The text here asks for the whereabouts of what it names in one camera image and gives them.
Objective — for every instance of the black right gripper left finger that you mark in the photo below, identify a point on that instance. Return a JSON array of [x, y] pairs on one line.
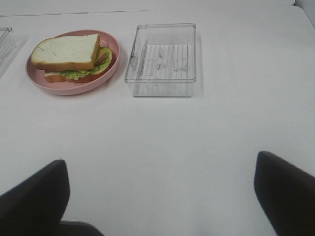
[[35, 206]]

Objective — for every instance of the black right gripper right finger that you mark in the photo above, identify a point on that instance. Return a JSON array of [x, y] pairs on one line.
[[286, 194]]

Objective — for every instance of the bread slice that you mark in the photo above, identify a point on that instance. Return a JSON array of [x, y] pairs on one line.
[[66, 53], [57, 77]]

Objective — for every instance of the green lettuce leaf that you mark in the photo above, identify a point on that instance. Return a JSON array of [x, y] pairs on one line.
[[75, 74]]

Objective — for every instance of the bacon strip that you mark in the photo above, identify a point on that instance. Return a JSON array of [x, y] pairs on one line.
[[101, 60]]

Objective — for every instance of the yellow cheese slice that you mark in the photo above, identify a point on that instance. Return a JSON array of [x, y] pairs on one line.
[[100, 52]]

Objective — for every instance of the pink round plate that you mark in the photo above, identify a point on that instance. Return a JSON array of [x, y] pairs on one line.
[[36, 76]]

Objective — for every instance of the left clear plastic tray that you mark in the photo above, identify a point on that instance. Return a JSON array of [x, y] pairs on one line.
[[10, 45]]

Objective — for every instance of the clear plastic tray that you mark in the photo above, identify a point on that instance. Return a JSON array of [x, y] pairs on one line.
[[10, 45], [162, 62]]

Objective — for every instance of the right clear plastic tray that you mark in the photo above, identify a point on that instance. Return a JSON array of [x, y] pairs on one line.
[[162, 62]]

